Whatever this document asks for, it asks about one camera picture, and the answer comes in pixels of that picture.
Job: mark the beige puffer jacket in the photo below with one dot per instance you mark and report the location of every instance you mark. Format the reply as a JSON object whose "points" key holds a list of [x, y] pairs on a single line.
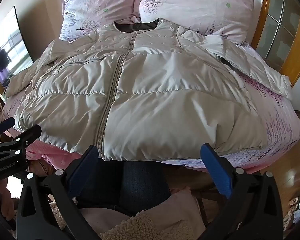
{"points": [[165, 92]]}

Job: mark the pink floral bedsheet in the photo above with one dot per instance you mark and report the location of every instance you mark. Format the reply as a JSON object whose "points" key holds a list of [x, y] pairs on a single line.
{"points": [[272, 120]]}

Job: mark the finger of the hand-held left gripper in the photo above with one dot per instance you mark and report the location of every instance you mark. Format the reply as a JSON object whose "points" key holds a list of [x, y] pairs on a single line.
{"points": [[27, 133], [3, 130]]}

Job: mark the person's dark jeans leg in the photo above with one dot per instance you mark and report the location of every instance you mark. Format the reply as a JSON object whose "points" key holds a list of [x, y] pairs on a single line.
{"points": [[140, 182]]}

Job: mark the beige fleece garment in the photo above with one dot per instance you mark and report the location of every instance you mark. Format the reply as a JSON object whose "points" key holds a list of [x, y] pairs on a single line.
{"points": [[152, 217]]}

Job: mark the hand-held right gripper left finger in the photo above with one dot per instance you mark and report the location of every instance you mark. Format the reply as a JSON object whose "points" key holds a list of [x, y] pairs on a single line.
{"points": [[83, 166]]}

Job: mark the wooden bed headboard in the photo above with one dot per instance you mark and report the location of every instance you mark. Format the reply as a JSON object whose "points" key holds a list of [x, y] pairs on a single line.
{"points": [[263, 5]]}

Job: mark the clutter of small packets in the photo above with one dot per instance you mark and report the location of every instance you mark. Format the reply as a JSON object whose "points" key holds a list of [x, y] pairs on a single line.
{"points": [[297, 200]]}

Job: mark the wall-mounted television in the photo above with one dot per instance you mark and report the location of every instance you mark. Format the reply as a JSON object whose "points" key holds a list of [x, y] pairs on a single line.
{"points": [[12, 50]]}

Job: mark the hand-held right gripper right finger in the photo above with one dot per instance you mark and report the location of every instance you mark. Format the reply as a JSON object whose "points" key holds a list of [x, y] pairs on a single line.
{"points": [[215, 170]]}

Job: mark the pink floral pillow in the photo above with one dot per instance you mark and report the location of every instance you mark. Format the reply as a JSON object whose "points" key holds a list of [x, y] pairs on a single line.
{"points": [[97, 7], [197, 7]]}

